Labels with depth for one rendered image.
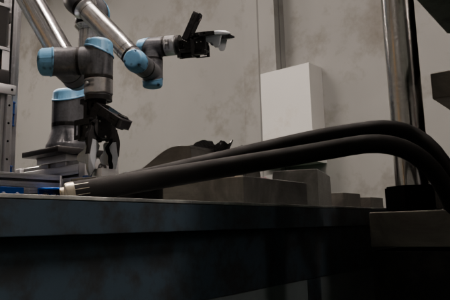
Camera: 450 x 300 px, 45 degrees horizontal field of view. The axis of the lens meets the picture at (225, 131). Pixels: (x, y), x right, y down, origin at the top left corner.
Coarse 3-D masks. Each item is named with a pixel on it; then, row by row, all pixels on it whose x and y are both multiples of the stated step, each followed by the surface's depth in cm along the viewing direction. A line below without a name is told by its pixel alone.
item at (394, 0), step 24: (384, 0) 102; (408, 0) 101; (384, 24) 102; (408, 24) 100; (384, 48) 102; (408, 48) 99; (408, 72) 98; (408, 96) 97; (408, 120) 96; (408, 168) 95; (408, 192) 93; (432, 192) 93
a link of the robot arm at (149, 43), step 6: (162, 36) 200; (138, 42) 201; (144, 42) 200; (150, 42) 199; (156, 42) 198; (162, 42) 198; (144, 48) 199; (150, 48) 199; (156, 48) 198; (162, 48) 198; (150, 54) 198; (156, 54) 199; (162, 54) 200
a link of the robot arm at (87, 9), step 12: (72, 0) 194; (84, 0) 194; (72, 12) 196; (84, 12) 193; (96, 12) 193; (96, 24) 191; (108, 24) 191; (108, 36) 189; (120, 36) 189; (120, 48) 187; (132, 48) 187; (132, 60) 183; (144, 60) 184; (144, 72) 188
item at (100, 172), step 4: (100, 168) 133; (104, 168) 134; (96, 172) 134; (100, 172) 133; (104, 172) 134; (108, 172) 135; (112, 172) 136; (116, 172) 137; (84, 176) 137; (88, 176) 136; (92, 176) 134; (100, 176) 133
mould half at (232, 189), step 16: (160, 160) 114; (176, 160) 112; (96, 176) 126; (240, 176) 102; (256, 176) 128; (176, 192) 110; (192, 192) 108; (208, 192) 106; (224, 192) 103; (240, 192) 101; (256, 192) 105; (272, 192) 109; (288, 192) 115; (304, 192) 121
